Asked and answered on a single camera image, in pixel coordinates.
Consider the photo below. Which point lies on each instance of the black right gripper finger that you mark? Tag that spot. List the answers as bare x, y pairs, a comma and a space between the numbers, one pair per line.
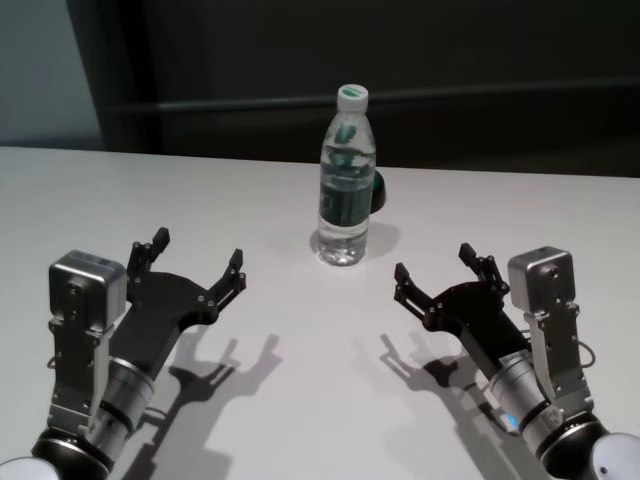
412, 295
482, 267

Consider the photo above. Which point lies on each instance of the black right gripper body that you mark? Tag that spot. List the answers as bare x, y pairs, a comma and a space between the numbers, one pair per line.
475, 315

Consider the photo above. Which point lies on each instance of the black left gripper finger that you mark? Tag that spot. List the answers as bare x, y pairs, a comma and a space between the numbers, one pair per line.
227, 285
145, 255

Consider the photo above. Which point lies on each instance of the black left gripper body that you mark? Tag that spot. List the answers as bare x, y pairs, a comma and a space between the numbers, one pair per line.
160, 310

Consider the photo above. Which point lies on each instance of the clear plastic water bottle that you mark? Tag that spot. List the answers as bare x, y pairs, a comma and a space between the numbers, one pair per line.
345, 200

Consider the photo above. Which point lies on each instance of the black green push button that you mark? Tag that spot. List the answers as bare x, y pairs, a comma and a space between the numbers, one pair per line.
380, 192

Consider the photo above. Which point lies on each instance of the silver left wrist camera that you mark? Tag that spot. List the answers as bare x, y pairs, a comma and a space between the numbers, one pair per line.
85, 300

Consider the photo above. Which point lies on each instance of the thin grey wall rail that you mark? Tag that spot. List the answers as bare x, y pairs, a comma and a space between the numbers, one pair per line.
225, 105

